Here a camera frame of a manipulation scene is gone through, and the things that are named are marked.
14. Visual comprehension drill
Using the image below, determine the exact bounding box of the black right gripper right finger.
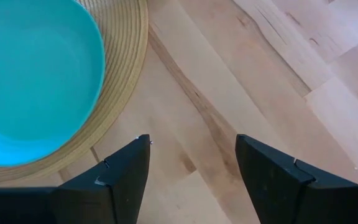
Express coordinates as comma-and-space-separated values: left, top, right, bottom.
235, 134, 358, 224

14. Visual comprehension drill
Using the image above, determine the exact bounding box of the round woven straw placemat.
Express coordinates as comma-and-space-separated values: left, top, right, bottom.
0, 0, 149, 184

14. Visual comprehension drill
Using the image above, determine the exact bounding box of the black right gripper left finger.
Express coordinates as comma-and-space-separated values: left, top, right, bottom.
0, 134, 151, 224

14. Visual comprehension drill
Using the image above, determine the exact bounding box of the teal bowl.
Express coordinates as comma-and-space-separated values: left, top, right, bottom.
0, 0, 106, 167

